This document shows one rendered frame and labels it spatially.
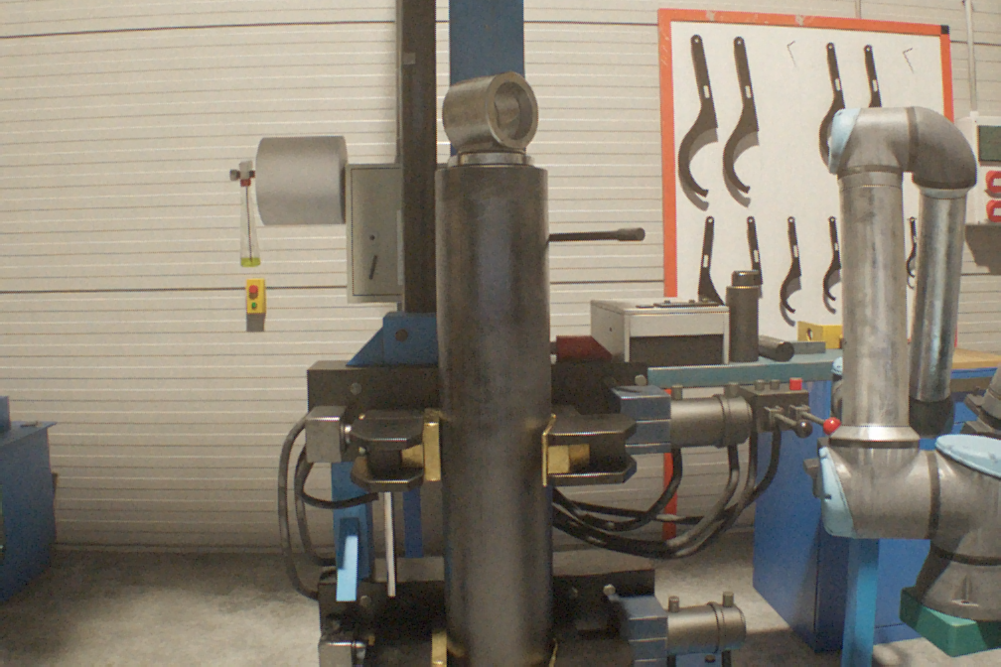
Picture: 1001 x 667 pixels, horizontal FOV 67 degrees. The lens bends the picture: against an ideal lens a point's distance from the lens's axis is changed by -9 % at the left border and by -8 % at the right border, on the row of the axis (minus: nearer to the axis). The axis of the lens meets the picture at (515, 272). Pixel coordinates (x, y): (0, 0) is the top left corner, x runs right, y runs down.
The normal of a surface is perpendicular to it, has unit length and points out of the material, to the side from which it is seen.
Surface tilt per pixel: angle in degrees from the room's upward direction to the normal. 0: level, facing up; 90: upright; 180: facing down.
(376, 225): 90
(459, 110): 87
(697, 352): 90
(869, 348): 81
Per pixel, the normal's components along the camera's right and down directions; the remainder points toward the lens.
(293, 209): 0.07, 0.68
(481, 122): -0.63, 0.36
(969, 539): -0.64, 0.03
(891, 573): 0.09, 0.02
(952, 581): -0.77, -0.32
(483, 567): -0.21, 0.03
